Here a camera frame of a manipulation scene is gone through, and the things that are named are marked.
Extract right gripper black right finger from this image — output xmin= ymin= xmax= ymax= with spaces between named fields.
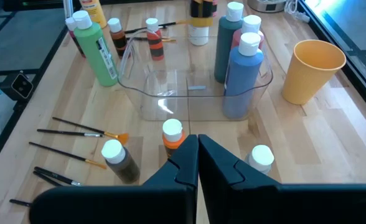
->
xmin=198 ymin=134 xmax=366 ymax=224

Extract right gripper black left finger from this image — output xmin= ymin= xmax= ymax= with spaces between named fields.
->
xmin=29 ymin=134 xmax=199 ymax=224

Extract small bright orange paint bottle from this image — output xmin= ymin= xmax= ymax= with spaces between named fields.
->
xmin=162 ymin=118 xmax=187 ymax=158

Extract clear plastic bin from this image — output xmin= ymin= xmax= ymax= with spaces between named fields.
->
xmin=117 ymin=29 xmax=274 ymax=122

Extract large blue paint bottle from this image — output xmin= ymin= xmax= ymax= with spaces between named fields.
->
xmin=222 ymin=32 xmax=265 ymax=121

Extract large green paint bottle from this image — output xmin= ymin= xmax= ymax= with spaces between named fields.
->
xmin=72 ymin=10 xmax=119 ymax=87

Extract small red-orange paint bottle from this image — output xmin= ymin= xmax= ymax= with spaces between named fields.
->
xmin=145 ymin=17 xmax=166 ymax=62

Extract large teal-grey paint bottle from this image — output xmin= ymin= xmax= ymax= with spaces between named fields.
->
xmin=213 ymin=1 xmax=245 ymax=84

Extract small burnt-orange paint bottle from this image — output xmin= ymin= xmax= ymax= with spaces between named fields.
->
xmin=107 ymin=17 xmax=129 ymax=58

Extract large white paint bottle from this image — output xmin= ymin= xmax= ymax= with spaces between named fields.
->
xmin=188 ymin=24 xmax=209 ymax=47

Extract large pink paint bottle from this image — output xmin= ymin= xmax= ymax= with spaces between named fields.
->
xmin=231 ymin=14 xmax=265 ymax=50

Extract small magenta paint bottle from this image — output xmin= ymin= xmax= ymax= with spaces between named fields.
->
xmin=65 ymin=17 xmax=86 ymax=58

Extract large yellow paint bottle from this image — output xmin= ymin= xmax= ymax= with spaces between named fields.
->
xmin=79 ymin=0 xmax=108 ymax=29

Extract small yellow paint bottle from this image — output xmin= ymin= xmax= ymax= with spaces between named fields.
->
xmin=190 ymin=0 xmax=215 ymax=27

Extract small dark brown paint bottle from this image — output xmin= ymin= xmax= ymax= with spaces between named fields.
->
xmin=101 ymin=139 xmax=141 ymax=184

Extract small silver paint bottle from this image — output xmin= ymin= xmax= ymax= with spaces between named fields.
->
xmin=244 ymin=144 xmax=276 ymax=175

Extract black paintbrush silver ferrule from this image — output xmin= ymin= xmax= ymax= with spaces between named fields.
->
xmin=33 ymin=166 xmax=82 ymax=187
xmin=9 ymin=198 xmax=33 ymax=208
xmin=32 ymin=170 xmax=62 ymax=187

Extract paintbrush gold ferrule orange tip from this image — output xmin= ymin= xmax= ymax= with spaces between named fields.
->
xmin=29 ymin=141 xmax=108 ymax=170

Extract fan paintbrush orange bristles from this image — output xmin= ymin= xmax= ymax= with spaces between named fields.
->
xmin=52 ymin=116 xmax=130 ymax=146

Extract thin paintbrush silver ferrule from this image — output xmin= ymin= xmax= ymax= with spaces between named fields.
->
xmin=36 ymin=128 xmax=105 ymax=138

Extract orange plastic cup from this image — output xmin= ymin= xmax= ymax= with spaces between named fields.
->
xmin=281 ymin=39 xmax=347 ymax=106

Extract paintbrush silver ferrule tan bristles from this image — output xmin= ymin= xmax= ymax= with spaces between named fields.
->
xmin=124 ymin=20 xmax=190 ymax=35

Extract small table-level camera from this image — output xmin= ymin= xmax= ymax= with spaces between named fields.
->
xmin=11 ymin=70 xmax=34 ymax=100

